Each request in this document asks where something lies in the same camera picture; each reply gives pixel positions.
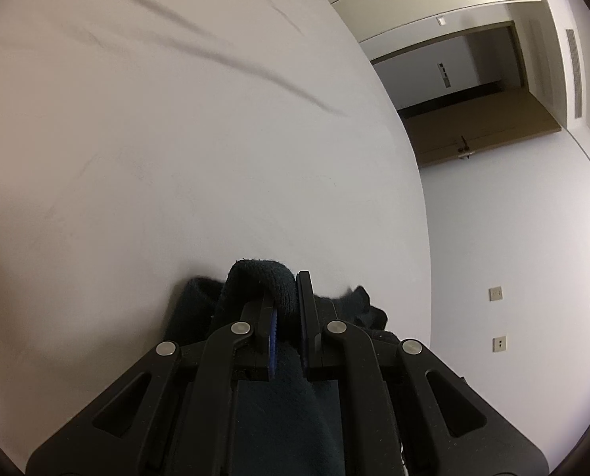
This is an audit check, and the dark green knit garment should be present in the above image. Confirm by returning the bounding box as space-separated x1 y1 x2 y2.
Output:
165 260 402 475

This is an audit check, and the brown wooden door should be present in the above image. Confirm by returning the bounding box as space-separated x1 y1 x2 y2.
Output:
398 21 563 169

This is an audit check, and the white bed mattress sheet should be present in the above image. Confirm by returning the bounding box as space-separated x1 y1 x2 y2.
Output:
0 0 431 466

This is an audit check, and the beige wall socket plate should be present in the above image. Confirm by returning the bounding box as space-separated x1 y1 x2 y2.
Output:
492 336 507 353

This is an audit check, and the beige wall switch plate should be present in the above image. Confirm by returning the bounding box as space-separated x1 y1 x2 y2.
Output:
488 286 504 302

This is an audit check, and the metal door handle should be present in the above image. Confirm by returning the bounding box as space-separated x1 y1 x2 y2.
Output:
458 135 476 159

